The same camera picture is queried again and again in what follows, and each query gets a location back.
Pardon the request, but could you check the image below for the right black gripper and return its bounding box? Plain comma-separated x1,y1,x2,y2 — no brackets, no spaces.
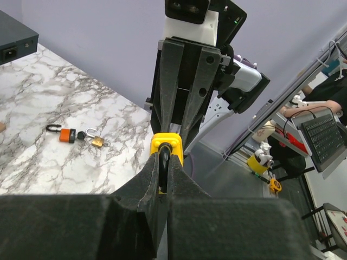
146,37,232,148

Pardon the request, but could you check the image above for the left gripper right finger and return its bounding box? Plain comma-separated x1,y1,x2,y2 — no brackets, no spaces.
167,155,314,259

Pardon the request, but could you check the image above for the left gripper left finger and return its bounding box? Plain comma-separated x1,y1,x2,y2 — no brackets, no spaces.
1,153,159,259

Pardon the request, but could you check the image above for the yellow padlock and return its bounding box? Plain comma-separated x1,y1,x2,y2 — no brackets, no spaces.
150,133,184,194

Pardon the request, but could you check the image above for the orange padlock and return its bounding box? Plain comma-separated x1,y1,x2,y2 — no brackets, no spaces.
46,124,76,144

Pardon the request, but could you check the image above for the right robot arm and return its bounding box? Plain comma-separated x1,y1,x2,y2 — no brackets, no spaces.
146,1,269,152

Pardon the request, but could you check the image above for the yellow tape roll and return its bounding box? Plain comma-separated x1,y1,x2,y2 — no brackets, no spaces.
247,154,273,175

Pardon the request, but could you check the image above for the brass padlock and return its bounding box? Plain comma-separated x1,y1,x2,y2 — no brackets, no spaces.
85,128,111,148

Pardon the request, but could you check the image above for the person in black shirt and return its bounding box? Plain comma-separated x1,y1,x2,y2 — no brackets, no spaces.
279,69,346,126

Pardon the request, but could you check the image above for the black keyboard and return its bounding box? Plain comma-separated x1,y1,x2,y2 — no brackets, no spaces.
299,114,346,172

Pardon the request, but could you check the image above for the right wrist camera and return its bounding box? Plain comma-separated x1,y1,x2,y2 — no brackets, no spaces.
162,0,220,47

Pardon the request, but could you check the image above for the aluminium frame rail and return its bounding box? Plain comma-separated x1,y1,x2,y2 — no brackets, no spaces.
221,25,346,160

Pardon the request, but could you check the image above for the dark green network switch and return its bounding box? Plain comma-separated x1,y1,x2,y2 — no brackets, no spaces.
0,11,39,65

